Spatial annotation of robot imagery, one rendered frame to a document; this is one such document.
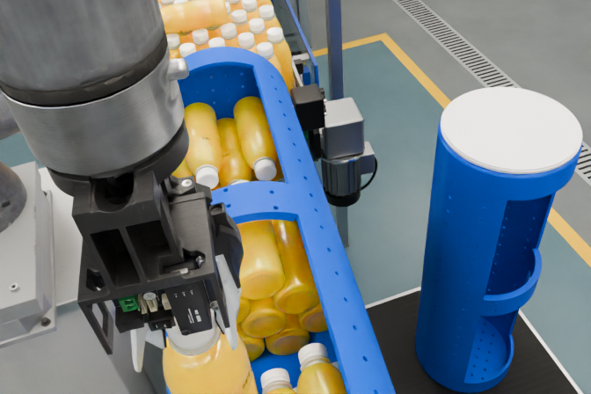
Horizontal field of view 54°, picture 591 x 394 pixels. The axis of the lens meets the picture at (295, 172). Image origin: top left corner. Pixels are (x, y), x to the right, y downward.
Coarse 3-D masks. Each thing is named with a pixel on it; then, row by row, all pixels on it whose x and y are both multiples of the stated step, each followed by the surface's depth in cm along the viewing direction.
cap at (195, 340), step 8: (176, 328) 43; (216, 328) 45; (176, 336) 42; (184, 336) 42; (192, 336) 42; (200, 336) 43; (208, 336) 43; (176, 344) 43; (184, 344) 43; (192, 344) 43; (200, 344) 43
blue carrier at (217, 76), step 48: (240, 48) 115; (192, 96) 119; (240, 96) 122; (288, 96) 115; (288, 144) 96; (240, 192) 83; (288, 192) 85; (336, 240) 85; (336, 288) 74; (336, 336) 68; (384, 384) 67
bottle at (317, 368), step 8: (312, 360) 75; (320, 360) 76; (328, 360) 76; (304, 368) 75; (312, 368) 73; (320, 368) 73; (328, 368) 73; (336, 368) 74; (304, 376) 73; (312, 376) 72; (320, 376) 72; (328, 376) 72; (336, 376) 72; (304, 384) 72; (312, 384) 71; (320, 384) 71; (328, 384) 71; (336, 384) 71; (344, 384) 72; (296, 392) 73; (304, 392) 71; (312, 392) 71; (320, 392) 70; (328, 392) 70; (336, 392) 70; (344, 392) 71
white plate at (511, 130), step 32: (480, 96) 127; (512, 96) 126; (544, 96) 125; (448, 128) 120; (480, 128) 119; (512, 128) 118; (544, 128) 118; (576, 128) 117; (480, 160) 112; (512, 160) 112; (544, 160) 111
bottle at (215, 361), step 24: (168, 336) 45; (216, 336) 44; (240, 336) 48; (168, 360) 45; (192, 360) 44; (216, 360) 45; (240, 360) 47; (168, 384) 46; (192, 384) 45; (216, 384) 45; (240, 384) 47
